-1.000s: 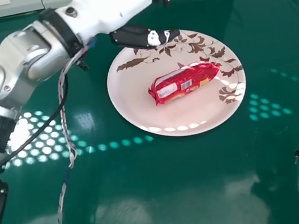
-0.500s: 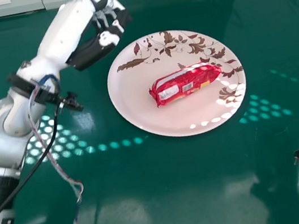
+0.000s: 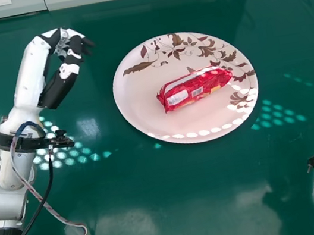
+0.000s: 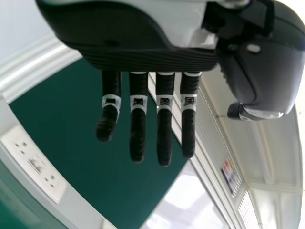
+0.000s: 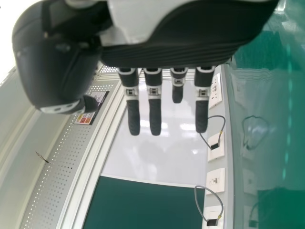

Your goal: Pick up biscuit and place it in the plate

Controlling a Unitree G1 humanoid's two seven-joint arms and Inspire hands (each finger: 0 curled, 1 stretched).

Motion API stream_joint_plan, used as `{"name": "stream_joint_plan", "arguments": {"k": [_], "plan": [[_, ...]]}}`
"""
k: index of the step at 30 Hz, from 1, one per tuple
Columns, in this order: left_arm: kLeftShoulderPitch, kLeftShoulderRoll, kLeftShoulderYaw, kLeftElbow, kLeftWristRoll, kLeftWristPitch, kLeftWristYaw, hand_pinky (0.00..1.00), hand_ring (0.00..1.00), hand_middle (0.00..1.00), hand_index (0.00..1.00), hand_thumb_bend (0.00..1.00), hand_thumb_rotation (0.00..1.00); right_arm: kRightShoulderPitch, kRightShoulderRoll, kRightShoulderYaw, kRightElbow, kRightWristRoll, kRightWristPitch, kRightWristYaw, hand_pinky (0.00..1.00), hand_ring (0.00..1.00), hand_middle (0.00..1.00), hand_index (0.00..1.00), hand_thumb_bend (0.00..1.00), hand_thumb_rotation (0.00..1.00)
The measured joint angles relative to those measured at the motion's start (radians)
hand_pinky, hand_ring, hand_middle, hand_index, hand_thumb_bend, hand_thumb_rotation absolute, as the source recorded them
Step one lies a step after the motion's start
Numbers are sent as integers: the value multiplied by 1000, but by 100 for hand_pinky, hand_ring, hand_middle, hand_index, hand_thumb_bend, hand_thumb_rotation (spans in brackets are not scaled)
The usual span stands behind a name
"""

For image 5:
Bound grey cable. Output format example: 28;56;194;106
193;185;225;222
199;115;226;150

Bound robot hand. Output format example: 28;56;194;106
11;0;279;136

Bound black and red label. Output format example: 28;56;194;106
73;92;110;126

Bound white socket plate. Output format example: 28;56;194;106
207;131;225;163
206;167;226;196
203;206;225;229
208;73;223;110

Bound white socket strip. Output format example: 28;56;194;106
202;64;235;229

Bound perforated cable duct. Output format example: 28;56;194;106
19;64;124;229

